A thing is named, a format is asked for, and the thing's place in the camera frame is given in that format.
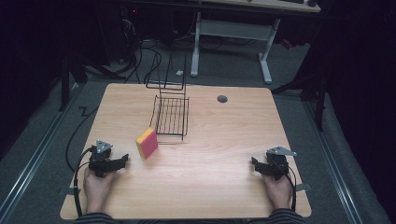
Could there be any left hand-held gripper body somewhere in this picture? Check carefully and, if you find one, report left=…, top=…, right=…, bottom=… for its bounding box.
left=88, top=139, right=121, bottom=178

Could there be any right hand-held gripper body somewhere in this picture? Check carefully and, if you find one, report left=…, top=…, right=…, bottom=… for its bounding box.
left=264, top=146, right=298, bottom=182

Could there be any yellow and pink sponge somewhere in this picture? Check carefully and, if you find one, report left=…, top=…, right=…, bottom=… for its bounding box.
left=134, top=126, right=160, bottom=161

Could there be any black wire rack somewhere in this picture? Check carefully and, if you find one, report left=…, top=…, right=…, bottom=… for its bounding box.
left=145, top=52, right=191, bottom=142

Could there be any person's right hand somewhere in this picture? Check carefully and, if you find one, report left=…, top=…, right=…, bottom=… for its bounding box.
left=261, top=173, right=294, bottom=210

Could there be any person's left hand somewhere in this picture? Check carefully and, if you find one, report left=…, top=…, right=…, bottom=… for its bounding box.
left=82, top=169, right=118, bottom=215

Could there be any black metal stand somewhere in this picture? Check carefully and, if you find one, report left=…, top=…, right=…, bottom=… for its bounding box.
left=270, top=70, right=329, bottom=133

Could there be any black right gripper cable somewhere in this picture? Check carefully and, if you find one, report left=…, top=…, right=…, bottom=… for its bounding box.
left=274, top=160, right=298, bottom=213

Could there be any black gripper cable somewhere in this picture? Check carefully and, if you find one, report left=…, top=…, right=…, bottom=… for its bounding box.
left=73, top=147, right=94, bottom=218
left=274, top=160, right=298, bottom=213

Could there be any black cable on floor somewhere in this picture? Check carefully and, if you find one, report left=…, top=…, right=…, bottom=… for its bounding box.
left=64, top=105, right=101, bottom=174

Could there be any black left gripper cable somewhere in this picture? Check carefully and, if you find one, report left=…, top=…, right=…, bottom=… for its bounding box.
left=73, top=147, right=94, bottom=218

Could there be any metal floor rail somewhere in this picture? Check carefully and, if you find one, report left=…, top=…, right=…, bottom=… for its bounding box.
left=0, top=82, right=82, bottom=224
left=303, top=98, right=364, bottom=224

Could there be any bundle of black cables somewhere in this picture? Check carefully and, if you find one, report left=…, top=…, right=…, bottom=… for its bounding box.
left=83, top=12, right=163, bottom=86

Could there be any white metal frame desk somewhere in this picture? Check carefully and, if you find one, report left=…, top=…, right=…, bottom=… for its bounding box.
left=190, top=0, right=322, bottom=85

